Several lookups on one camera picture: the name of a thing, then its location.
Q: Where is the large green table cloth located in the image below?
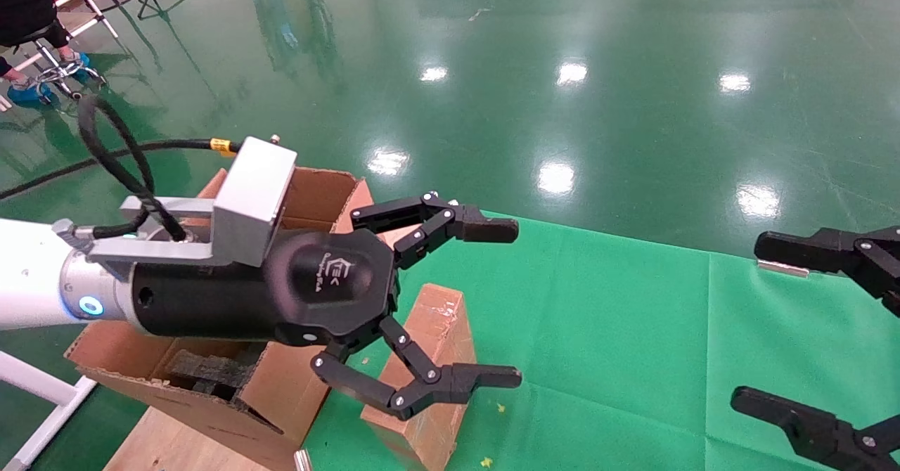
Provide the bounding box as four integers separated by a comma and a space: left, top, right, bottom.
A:
302, 211, 711, 471

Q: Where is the silver stand leg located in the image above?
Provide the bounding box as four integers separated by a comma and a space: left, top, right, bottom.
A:
60, 0, 120, 39

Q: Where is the small taped cardboard box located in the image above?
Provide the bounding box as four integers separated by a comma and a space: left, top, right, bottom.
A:
361, 283, 477, 471

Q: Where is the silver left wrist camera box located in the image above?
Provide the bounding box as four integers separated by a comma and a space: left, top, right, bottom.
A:
88, 136, 298, 269

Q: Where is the white metal frame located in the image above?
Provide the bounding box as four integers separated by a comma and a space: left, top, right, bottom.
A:
0, 350, 98, 471

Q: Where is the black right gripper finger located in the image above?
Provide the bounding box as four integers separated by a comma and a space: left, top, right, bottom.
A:
731, 385, 900, 471
754, 226, 900, 317

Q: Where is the narrow green table cloth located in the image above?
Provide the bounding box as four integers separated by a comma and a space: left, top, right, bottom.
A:
703, 252, 900, 471

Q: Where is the large open cardboard carton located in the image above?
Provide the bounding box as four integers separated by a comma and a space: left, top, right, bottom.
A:
65, 167, 375, 471

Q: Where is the thick black sleeved cable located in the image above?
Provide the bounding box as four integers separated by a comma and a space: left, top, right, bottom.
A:
76, 93, 187, 242

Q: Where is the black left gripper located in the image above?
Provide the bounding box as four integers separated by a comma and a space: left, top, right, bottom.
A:
130, 191, 523, 422

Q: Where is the black foam block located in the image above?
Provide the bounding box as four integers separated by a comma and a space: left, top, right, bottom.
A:
165, 348, 265, 399

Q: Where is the person in black clothes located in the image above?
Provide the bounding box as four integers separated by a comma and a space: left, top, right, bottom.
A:
0, 0, 75, 78

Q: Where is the thin black cable yellow tag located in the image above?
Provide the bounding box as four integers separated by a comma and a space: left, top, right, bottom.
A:
0, 137, 243, 201

